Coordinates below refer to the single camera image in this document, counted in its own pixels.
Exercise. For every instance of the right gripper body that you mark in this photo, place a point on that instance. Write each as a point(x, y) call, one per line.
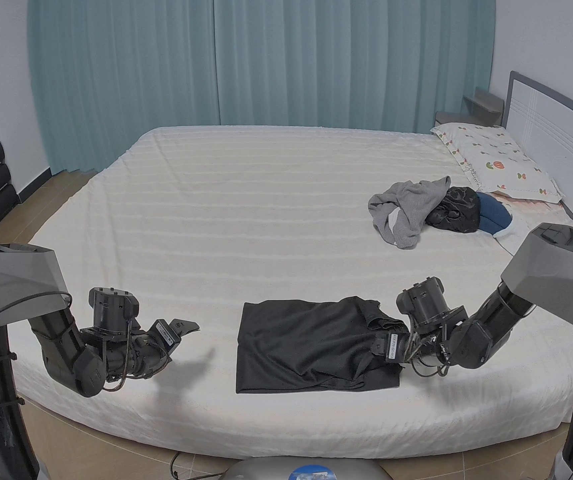
point(390, 348)

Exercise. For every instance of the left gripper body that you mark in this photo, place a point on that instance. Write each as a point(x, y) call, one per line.
point(166, 337)

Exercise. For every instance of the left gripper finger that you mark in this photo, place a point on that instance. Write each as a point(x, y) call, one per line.
point(186, 327)

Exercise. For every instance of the black T-shirt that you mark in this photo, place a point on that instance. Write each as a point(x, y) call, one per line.
point(311, 343)

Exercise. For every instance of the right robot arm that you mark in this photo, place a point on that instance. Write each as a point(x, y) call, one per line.
point(556, 273)

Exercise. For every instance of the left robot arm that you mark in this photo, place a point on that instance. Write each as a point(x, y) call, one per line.
point(11, 278)

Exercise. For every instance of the bed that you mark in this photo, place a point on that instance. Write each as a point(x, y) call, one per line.
point(266, 208)

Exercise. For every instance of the grey garment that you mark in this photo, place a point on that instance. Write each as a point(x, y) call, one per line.
point(406, 208)

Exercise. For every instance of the black shiny garment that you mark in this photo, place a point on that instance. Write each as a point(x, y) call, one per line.
point(459, 210)

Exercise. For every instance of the white garment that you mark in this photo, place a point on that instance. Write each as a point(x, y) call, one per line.
point(511, 235)

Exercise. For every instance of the blue garment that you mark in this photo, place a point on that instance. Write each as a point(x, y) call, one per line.
point(494, 215)

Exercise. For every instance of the white printed pillow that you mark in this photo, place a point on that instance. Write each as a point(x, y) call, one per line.
point(501, 160)

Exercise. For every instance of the blue-green curtain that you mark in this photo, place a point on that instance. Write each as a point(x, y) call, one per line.
point(166, 68)

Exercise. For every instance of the grey bedside table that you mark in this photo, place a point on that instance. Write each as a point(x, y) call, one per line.
point(481, 103)

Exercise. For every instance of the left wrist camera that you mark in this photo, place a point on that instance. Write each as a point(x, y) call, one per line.
point(132, 308)

